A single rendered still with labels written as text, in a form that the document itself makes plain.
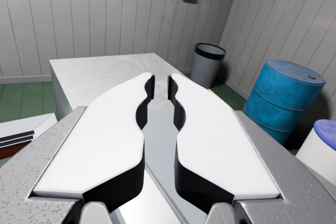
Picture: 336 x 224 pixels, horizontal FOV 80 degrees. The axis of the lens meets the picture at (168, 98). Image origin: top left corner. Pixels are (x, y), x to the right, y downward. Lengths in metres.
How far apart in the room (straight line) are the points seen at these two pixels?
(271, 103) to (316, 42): 1.00
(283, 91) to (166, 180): 1.86
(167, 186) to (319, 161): 1.76
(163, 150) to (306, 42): 2.62
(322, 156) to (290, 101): 0.55
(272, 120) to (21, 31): 2.91
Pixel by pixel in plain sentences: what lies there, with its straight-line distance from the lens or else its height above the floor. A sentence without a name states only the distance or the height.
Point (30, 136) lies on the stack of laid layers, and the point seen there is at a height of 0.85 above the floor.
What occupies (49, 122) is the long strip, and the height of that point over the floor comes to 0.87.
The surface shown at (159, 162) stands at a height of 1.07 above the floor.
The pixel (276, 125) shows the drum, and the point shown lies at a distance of 2.44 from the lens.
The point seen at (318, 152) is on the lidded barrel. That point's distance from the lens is 2.15.
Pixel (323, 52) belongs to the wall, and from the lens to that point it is 2.93.
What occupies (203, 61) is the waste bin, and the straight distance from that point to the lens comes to 3.11.
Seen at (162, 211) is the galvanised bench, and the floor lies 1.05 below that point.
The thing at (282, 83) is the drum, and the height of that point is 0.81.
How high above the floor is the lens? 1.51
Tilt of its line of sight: 32 degrees down
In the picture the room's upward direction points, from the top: 12 degrees clockwise
